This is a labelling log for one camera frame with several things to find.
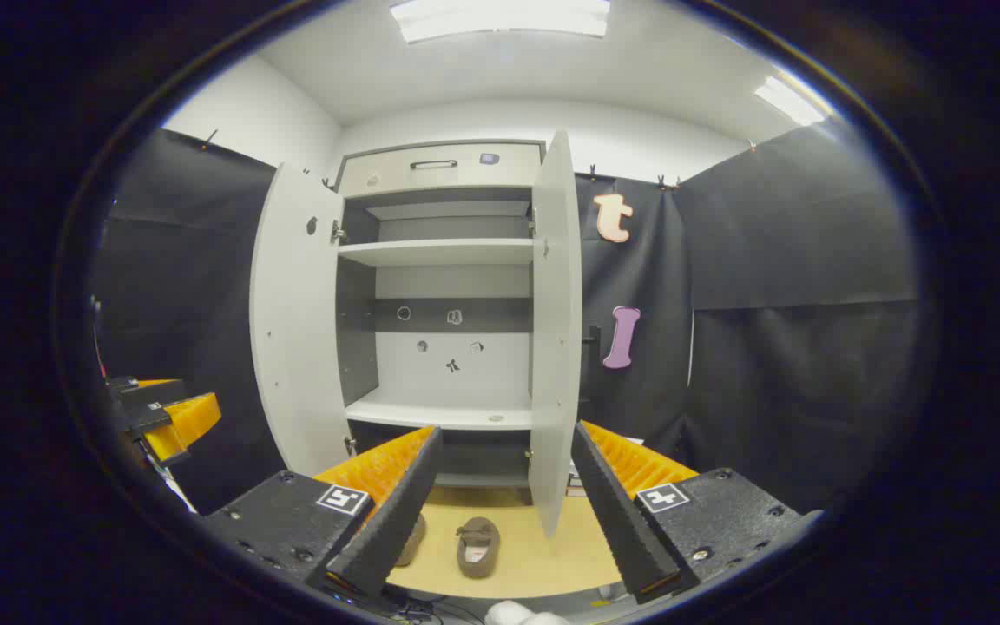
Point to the white shoe cabinet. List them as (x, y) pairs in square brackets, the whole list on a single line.
[(452, 252)]

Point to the brown fuzzy shoe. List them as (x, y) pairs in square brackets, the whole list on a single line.
[(476, 560), (415, 538)]

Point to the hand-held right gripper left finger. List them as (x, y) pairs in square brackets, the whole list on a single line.
[(396, 521)]

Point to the white cabinet door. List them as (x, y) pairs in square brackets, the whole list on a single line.
[(556, 347), (296, 330)]

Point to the white cabinet drawer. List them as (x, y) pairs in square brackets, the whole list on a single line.
[(465, 165)]

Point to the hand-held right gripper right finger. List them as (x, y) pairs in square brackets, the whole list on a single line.
[(621, 521)]

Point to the ceiling light panel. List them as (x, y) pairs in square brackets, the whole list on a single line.
[(500, 19), (788, 100)]

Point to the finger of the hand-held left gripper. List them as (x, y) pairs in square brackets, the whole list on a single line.
[(148, 392), (183, 425)]

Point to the black backdrop cloth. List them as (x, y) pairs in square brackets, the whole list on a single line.
[(812, 260)]

